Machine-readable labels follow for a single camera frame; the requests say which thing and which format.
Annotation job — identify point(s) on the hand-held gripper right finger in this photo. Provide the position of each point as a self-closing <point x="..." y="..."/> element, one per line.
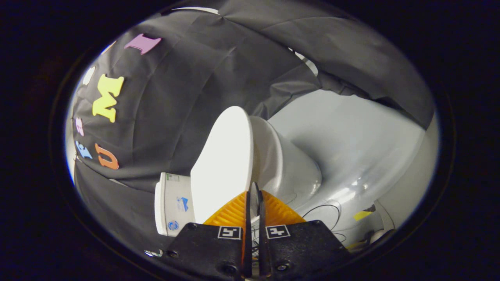
<point x="304" y="246"/>

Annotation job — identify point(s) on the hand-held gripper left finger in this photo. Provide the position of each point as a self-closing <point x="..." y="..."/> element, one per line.
<point x="203" y="249"/>

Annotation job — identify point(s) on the white toilet lid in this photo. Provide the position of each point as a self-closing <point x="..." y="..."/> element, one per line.
<point x="222" y="164"/>

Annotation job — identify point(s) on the white toilet body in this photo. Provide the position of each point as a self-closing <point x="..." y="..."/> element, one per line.
<point x="289" y="168"/>

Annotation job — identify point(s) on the black backdrop cloth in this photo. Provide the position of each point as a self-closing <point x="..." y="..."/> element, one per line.
<point x="175" y="97"/>

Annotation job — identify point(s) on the yellow tape piece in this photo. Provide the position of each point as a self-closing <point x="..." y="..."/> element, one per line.
<point x="361" y="215"/>

